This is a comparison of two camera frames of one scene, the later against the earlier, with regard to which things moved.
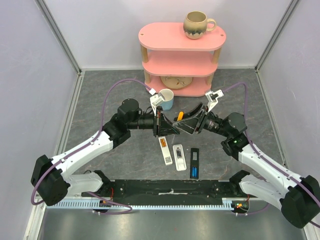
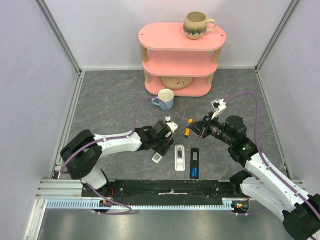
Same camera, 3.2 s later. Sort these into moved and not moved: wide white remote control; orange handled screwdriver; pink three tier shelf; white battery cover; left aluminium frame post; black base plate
Moved: white battery cover; orange handled screwdriver
Not moved: wide white remote control; pink three tier shelf; black base plate; left aluminium frame post
